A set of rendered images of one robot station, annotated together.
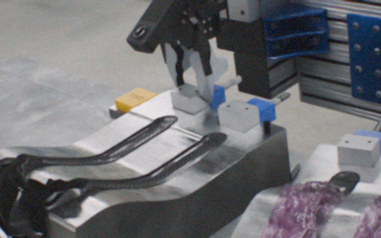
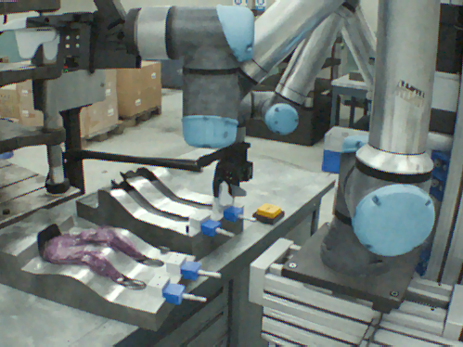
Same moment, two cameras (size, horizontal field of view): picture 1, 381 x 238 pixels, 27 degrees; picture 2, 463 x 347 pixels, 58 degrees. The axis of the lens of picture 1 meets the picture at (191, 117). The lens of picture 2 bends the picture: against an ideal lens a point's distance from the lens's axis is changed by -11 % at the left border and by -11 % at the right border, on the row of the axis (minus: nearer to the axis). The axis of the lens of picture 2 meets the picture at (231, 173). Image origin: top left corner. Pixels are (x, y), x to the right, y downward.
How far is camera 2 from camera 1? 1.43 m
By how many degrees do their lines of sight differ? 66
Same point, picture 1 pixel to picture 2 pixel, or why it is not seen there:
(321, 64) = not seen: hidden behind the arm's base
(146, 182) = (152, 210)
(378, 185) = (147, 272)
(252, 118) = (195, 224)
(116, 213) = (110, 198)
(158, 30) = (202, 160)
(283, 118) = not seen: outside the picture
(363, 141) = (175, 260)
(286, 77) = not seen: hidden behind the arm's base
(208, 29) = (229, 177)
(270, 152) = (181, 239)
